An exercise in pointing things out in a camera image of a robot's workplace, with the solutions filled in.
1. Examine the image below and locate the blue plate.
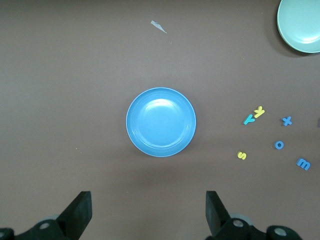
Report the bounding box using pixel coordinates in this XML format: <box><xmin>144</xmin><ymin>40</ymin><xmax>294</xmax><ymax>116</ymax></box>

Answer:
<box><xmin>125</xmin><ymin>87</ymin><xmax>197</xmax><ymax>158</ymax></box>

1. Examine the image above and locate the yellow foam letter k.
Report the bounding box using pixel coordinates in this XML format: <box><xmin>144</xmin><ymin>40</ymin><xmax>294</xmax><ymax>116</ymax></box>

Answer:
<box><xmin>253</xmin><ymin>105</ymin><xmax>266</xmax><ymax>119</ymax></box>

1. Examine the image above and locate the torn grey tape scrap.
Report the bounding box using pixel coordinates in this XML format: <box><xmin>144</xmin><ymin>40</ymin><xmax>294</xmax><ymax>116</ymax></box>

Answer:
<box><xmin>150</xmin><ymin>20</ymin><xmax>168</xmax><ymax>34</ymax></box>

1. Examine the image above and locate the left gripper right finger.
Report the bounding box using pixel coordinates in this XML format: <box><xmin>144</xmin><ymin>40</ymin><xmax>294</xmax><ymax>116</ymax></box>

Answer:
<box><xmin>205</xmin><ymin>191</ymin><xmax>267</xmax><ymax>240</ymax></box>

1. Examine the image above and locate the pale green plate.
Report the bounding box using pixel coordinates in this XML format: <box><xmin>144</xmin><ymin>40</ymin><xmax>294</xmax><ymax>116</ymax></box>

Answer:
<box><xmin>276</xmin><ymin>0</ymin><xmax>320</xmax><ymax>54</ymax></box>

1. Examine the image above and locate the blue foam letter m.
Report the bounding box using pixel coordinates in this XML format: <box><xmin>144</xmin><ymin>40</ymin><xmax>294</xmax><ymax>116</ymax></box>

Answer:
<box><xmin>295</xmin><ymin>157</ymin><xmax>312</xmax><ymax>171</ymax></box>

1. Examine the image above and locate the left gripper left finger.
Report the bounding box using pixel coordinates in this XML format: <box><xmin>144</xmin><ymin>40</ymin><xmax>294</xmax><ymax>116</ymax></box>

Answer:
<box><xmin>17</xmin><ymin>191</ymin><xmax>93</xmax><ymax>240</ymax></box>

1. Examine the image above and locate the teal foam letter y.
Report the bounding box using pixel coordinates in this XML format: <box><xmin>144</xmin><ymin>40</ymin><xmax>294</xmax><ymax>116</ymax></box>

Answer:
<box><xmin>242</xmin><ymin>114</ymin><xmax>256</xmax><ymax>126</ymax></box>

